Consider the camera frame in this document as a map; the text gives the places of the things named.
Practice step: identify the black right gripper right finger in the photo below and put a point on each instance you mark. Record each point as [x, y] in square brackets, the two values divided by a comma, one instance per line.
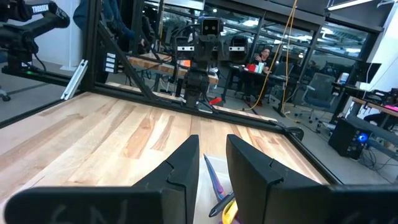
[248, 180]

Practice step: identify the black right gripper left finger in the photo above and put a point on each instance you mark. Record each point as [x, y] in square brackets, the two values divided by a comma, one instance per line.
[183, 186]

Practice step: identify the clear plastic supply box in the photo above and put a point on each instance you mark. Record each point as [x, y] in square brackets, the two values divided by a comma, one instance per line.
[206, 202]

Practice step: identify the purple scissors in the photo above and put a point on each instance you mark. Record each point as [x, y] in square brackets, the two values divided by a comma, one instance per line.
[214, 180]

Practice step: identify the dark brown pen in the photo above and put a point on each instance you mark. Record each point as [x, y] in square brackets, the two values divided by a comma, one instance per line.
[222, 205]

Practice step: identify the yellow highlighter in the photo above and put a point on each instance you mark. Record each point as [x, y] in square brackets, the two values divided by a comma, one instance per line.
[230, 214]

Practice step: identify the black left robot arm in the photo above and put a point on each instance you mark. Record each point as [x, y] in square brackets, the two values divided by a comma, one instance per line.
[196, 84]

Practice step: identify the black neighbouring robot arm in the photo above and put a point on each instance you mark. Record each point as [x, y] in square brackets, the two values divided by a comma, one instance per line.
[18, 34]

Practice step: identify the black box white labels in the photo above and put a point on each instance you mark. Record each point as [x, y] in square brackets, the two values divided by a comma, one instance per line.
[110, 62]

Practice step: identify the red bag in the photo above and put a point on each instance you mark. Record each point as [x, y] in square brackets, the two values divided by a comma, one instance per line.
[252, 68]

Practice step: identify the red clip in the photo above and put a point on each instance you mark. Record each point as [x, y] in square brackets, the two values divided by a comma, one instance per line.
[215, 101]

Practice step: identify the person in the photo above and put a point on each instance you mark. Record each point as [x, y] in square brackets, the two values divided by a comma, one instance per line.
[264, 56]
[77, 14]

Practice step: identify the wooden neighbouring table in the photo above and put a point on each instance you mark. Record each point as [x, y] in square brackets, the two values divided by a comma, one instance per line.
[149, 63]

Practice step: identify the black desk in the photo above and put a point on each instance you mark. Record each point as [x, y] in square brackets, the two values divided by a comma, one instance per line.
[280, 79]

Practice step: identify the black computer tower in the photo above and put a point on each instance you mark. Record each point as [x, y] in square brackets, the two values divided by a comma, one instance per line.
[345, 137]

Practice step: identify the grey office chair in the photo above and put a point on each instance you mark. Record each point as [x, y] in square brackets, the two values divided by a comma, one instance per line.
[320, 90]

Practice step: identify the pink object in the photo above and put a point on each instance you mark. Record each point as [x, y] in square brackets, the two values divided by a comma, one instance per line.
[391, 108]

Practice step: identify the black monitor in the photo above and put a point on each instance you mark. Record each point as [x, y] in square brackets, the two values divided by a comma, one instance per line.
[368, 71]

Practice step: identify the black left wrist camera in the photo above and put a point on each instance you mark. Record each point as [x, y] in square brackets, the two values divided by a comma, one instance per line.
[211, 28]

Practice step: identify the silver aluminium bracket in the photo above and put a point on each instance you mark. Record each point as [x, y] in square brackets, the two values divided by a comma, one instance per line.
[74, 79]

